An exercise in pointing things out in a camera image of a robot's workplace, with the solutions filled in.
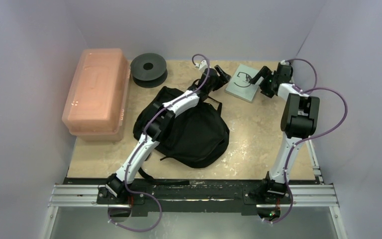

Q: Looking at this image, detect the grey thin booklet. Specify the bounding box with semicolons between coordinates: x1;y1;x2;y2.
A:
225;64;259;103

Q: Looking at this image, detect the black student backpack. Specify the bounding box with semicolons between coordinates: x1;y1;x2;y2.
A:
133;87;230;185

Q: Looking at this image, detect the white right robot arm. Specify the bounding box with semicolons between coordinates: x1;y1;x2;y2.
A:
250;63;320;203

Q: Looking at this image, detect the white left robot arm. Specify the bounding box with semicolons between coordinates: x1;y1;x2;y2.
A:
105;66;231;204

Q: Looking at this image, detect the black filament spool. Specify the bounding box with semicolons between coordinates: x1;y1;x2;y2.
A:
130;53;168;88

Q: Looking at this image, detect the translucent pink storage box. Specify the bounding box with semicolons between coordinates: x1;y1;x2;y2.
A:
62;48;130;141

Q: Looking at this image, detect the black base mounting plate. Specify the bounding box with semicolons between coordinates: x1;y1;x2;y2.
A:
96;179;291;219

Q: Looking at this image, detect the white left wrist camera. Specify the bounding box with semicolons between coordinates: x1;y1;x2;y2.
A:
194;60;208;72

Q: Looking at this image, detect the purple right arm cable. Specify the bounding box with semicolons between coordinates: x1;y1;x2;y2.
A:
283;58;349;205

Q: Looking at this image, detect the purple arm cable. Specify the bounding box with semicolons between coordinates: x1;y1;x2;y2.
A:
123;54;211;199
283;58;349;205

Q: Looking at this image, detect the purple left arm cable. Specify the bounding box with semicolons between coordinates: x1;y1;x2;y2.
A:
123;54;211;199

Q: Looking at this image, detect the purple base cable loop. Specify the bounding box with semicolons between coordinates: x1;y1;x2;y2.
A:
107;193;164;233

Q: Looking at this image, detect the aluminium frame rail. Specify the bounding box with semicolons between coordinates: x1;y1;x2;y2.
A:
47;61;348;239

